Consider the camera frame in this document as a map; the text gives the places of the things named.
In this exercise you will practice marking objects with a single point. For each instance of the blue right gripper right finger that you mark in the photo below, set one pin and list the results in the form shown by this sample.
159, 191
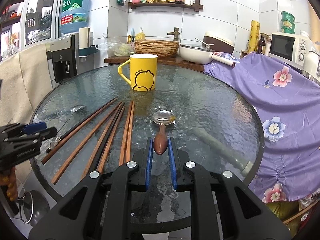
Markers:
173, 171

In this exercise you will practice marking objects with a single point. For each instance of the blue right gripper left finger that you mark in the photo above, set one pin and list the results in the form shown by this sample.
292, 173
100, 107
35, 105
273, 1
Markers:
149, 163

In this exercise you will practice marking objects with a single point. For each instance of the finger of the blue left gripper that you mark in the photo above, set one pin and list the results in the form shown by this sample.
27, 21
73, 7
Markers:
34, 128

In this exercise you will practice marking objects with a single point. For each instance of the brown wooden chopstick six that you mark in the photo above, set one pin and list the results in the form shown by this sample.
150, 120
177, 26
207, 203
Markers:
129, 132

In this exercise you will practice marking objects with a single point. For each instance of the brown wooden chopstick five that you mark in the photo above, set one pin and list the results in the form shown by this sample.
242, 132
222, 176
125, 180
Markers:
124, 139

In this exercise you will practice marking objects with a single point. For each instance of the brown wooden chopstick one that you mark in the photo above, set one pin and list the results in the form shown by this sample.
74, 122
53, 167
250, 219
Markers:
77, 128

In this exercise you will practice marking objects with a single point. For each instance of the wooden handle metal spoon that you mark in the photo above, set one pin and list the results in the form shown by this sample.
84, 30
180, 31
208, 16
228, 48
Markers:
162, 118

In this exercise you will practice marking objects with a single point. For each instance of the brown wooden chopstick two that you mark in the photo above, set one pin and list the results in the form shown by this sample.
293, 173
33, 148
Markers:
107, 120

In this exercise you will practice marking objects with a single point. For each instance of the yellow duck mug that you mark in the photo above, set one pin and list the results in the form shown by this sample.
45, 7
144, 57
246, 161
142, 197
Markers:
143, 72

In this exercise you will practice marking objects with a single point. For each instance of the black chopstick gold band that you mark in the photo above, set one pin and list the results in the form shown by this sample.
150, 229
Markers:
60, 139

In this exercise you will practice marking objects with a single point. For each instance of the brown wooden chopstick three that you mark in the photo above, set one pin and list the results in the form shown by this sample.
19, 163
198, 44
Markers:
106, 149

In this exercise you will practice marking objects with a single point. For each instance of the left hand yellow nails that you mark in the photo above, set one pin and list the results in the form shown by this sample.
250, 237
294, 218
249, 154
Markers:
9, 180

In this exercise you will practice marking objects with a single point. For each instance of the small metal spoon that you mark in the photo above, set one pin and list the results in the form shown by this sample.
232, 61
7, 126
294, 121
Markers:
73, 110

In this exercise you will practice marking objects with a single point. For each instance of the round glass table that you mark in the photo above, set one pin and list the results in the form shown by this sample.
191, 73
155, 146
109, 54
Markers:
214, 123

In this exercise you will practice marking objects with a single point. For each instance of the water dispenser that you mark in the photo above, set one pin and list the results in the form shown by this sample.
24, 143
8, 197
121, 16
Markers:
64, 60

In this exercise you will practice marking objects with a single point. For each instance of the woven basin sink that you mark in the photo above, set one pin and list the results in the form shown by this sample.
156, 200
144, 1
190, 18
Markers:
157, 47

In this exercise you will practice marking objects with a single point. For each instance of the plastic bag with vegetables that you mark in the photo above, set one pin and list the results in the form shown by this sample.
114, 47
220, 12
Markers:
114, 45

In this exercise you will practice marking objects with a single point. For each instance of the white paper cup stack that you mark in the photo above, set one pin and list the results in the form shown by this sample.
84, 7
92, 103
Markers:
84, 37

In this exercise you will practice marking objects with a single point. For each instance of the white pan with lid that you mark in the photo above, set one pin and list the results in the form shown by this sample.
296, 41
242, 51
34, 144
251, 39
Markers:
202, 55

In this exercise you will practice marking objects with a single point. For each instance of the yellow soap dispenser bottle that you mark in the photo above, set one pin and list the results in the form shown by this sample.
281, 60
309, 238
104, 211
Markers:
140, 36

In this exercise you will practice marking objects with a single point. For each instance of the bronze faucet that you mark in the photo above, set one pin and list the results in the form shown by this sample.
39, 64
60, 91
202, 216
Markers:
174, 33

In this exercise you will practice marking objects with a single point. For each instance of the brown white rice cooker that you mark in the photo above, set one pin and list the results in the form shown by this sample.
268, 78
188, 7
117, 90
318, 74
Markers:
218, 44

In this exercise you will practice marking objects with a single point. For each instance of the blue water jug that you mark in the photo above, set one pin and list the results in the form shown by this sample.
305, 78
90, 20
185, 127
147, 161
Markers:
74, 15

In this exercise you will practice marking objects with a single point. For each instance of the purple floral cloth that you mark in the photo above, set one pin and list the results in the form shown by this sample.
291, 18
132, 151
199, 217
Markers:
288, 106

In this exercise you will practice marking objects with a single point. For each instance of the yellow wrap roll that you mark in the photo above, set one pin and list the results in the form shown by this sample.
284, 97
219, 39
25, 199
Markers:
254, 36

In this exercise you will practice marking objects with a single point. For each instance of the brown glass bottle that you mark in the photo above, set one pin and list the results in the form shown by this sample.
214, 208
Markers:
261, 44

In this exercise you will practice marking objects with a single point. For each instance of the white microwave oven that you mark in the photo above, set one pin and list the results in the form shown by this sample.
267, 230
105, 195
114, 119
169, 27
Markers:
290, 48

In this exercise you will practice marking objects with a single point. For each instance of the white kettle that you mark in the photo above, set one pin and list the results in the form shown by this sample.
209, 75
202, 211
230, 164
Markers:
311, 67

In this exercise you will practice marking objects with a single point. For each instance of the dark wooden wall shelf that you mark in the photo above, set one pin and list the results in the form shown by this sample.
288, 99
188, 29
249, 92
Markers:
195, 7

